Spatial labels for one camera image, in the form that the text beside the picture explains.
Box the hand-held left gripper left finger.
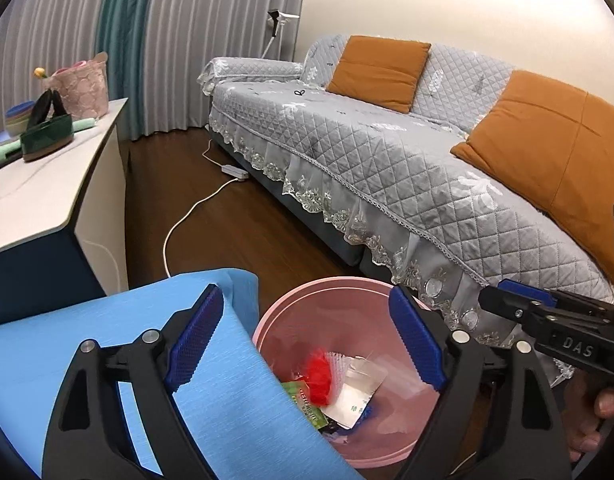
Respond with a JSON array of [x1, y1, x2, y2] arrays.
[[42, 282, 225, 480]]

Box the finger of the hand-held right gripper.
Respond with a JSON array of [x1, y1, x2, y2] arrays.
[[497, 279, 558, 307], [478, 286, 550, 345]]

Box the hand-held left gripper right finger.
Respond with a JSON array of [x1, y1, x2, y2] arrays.
[[388, 285, 572, 480]]

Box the pink waste bin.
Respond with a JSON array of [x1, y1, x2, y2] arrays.
[[252, 276, 455, 468]]

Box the person's right hand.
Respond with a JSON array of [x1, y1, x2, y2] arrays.
[[569, 374, 614, 465]]

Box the blue table mat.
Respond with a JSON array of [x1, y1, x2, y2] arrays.
[[0, 267, 368, 480]]

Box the orange cushion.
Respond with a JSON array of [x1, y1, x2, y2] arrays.
[[450, 70, 614, 286], [326, 35, 432, 115]]

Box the grey quilted sofa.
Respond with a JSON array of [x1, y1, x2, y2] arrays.
[[197, 34, 614, 396]]

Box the white-top coffee table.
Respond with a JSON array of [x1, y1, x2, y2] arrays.
[[0, 97, 130, 328]]

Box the green round tin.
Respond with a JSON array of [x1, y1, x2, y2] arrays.
[[19, 112, 74, 162]]

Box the pink lace basket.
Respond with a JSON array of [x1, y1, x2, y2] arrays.
[[43, 51, 110, 120]]

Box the stack of bowls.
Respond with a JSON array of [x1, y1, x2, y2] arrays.
[[4, 101, 35, 138]]

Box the teal curtain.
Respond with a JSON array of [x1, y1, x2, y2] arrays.
[[94, 0, 158, 138]]

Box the grey curtain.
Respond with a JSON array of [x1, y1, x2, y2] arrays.
[[0, 0, 308, 141]]

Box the white floor lamp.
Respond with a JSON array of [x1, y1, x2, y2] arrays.
[[261, 8, 300, 58]]

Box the white power cable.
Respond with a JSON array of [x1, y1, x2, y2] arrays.
[[163, 137, 232, 278]]

